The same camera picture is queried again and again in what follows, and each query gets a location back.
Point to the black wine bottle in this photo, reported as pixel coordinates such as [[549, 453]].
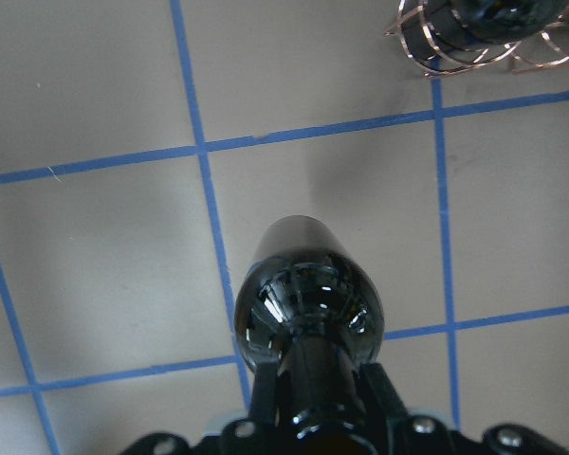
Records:
[[470, 30], [306, 305]]

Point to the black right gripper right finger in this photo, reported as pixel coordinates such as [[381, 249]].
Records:
[[379, 394]]

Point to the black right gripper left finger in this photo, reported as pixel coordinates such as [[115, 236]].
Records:
[[263, 404]]

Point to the copper wire wine rack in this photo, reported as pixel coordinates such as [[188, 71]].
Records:
[[545, 50]]

